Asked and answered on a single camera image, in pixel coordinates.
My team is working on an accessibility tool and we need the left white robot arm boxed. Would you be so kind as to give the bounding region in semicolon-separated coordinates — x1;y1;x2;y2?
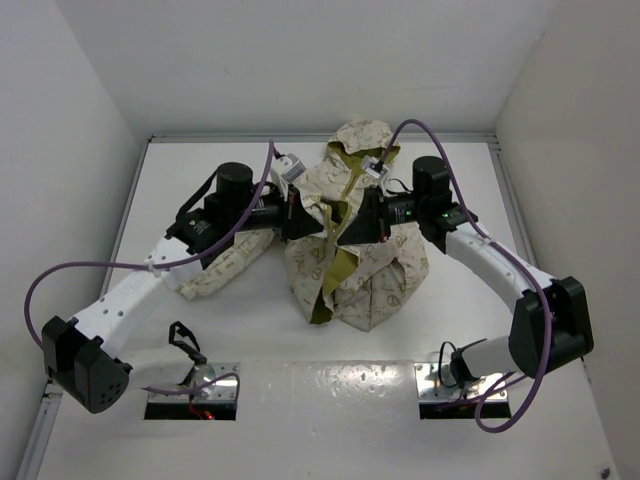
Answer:
42;155;323;414

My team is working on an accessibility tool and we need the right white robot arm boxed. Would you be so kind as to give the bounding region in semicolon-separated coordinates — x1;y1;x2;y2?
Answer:
338;156;594;388

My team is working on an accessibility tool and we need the metal base plate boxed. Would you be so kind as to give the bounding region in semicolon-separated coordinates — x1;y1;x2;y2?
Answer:
414;362;503;404
190;363;240;404

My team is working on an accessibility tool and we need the cream printed hooded jacket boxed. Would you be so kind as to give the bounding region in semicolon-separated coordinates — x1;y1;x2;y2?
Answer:
179;118;430;333

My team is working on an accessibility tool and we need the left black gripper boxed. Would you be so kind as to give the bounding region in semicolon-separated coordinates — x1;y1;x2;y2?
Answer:
228;179;322;243

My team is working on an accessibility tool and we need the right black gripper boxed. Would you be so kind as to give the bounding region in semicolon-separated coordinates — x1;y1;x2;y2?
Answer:
337;185;426;244

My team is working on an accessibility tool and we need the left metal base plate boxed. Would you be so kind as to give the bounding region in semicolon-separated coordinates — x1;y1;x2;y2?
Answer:
190;363;240;404

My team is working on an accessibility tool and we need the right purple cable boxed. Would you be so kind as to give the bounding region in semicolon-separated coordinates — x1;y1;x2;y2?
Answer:
377;118;554;432

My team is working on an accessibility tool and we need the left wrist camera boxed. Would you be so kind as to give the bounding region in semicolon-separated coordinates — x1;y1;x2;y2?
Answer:
270;153;306;186

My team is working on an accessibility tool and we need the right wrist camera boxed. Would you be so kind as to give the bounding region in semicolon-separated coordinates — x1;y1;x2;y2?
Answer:
361;156;389;184

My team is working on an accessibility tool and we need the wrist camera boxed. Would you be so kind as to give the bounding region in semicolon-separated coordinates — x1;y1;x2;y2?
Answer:
361;156;389;184
270;153;306;186

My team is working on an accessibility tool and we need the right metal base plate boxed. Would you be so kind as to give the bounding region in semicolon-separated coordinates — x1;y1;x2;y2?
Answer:
414;362;503;404

